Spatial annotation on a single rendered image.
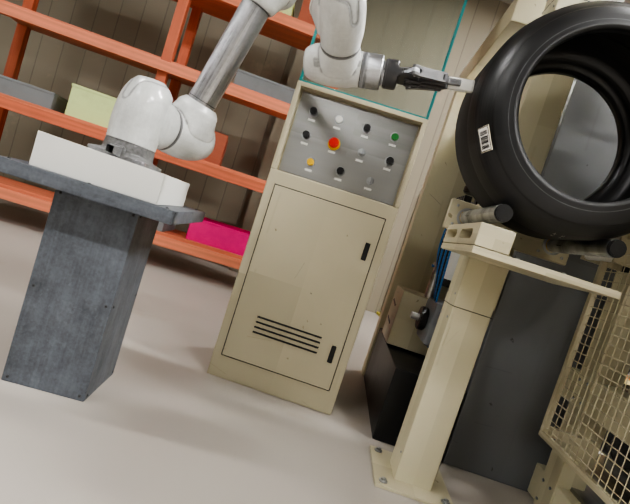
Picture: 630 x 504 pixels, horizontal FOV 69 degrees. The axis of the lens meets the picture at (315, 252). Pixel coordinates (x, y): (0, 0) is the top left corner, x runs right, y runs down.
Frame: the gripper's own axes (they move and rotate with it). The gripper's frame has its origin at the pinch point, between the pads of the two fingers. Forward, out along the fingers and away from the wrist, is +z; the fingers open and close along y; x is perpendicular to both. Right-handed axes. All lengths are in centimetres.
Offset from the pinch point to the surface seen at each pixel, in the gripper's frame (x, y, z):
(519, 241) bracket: 36, 25, 32
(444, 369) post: 81, 27, 17
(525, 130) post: 1.4, 27.2, 27.8
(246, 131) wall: -47, 365, -144
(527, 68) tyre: -1.7, -12.4, 12.3
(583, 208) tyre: 28.1, -12.2, 31.0
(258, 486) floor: 116, -1, -34
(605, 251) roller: 37, -8, 40
